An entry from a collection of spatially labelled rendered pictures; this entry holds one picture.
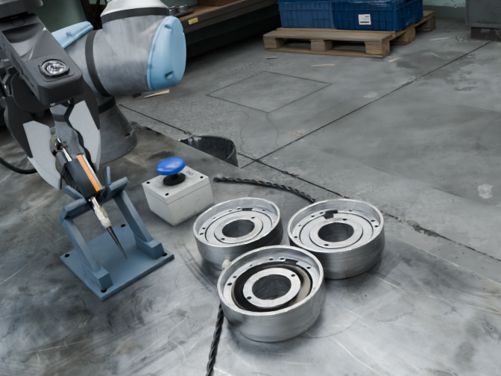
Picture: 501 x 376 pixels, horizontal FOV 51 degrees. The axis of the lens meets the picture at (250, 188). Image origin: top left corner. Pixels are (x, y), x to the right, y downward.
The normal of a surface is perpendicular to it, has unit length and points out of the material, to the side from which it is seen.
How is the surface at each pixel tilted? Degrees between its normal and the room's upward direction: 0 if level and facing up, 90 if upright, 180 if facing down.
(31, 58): 31
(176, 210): 90
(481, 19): 90
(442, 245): 0
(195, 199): 90
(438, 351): 0
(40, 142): 90
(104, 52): 58
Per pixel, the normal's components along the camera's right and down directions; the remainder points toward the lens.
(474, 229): -0.18, -0.86
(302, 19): -0.69, 0.47
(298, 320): 0.42, 0.37
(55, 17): 0.60, 0.29
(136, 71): -0.09, 0.60
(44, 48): 0.18, -0.62
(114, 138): 0.64, -0.07
